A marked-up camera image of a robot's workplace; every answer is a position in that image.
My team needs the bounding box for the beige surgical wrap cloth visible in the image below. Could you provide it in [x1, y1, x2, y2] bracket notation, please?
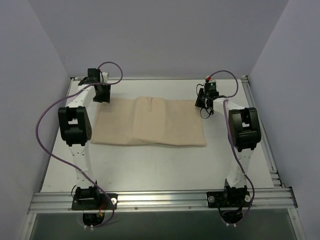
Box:
[91, 96, 206, 147]

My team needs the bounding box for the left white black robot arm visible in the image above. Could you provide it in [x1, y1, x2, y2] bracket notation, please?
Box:
[58, 68, 110, 210]

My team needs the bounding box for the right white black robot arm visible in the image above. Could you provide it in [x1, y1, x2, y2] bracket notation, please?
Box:
[195, 81, 262, 207]

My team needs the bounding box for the right thin black cable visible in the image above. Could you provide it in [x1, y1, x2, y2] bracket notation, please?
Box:
[195, 83, 216, 120]

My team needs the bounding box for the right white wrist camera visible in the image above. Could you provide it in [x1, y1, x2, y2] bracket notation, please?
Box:
[205, 76, 217, 87]

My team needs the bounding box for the back aluminium rail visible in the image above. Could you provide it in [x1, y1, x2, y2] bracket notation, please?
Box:
[70, 75, 249, 81]

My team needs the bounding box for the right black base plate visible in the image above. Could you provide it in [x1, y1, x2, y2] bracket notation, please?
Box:
[206, 190, 252, 208]

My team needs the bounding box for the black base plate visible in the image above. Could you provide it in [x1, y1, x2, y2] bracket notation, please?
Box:
[206, 190, 252, 208]
[71, 193, 118, 211]

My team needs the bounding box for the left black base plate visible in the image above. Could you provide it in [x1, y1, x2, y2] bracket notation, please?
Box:
[71, 193, 118, 211]

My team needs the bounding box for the right aluminium side rail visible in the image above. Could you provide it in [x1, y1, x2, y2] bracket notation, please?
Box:
[241, 75, 285, 189]

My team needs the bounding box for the front aluminium rail frame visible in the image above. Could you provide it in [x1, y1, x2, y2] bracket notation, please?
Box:
[28, 187, 298, 214]

